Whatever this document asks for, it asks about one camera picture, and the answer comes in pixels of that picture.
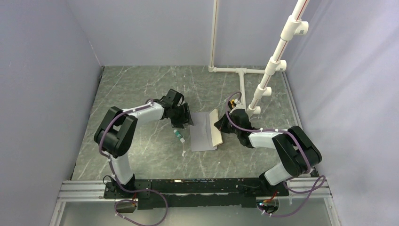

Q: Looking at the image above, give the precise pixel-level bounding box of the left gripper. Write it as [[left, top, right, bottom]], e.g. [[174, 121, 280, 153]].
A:
[[171, 103, 194, 129]]

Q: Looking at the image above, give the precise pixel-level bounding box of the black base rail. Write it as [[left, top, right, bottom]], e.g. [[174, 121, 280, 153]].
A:
[[104, 178, 289, 210]]

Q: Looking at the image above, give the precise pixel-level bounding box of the grey envelope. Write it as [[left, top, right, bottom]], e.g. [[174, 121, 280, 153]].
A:
[[190, 112, 217, 152]]

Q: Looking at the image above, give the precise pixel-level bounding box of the white PVC pipe frame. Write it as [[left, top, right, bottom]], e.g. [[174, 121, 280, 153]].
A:
[[208, 0, 309, 116]]

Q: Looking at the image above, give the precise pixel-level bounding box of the green glue stick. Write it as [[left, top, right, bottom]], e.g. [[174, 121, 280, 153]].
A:
[[174, 129, 186, 144]]

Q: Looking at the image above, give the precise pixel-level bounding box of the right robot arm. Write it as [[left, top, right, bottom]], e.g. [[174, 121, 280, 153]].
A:
[[213, 108, 322, 195]]

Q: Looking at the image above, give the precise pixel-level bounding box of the tan lined letter paper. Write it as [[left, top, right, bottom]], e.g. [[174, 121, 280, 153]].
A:
[[209, 109, 223, 149]]

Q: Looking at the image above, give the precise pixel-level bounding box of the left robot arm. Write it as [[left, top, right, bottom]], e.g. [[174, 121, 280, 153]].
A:
[[94, 89, 193, 198]]

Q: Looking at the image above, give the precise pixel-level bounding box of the yellow black screwdriver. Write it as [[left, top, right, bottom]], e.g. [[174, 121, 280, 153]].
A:
[[227, 99, 239, 115]]

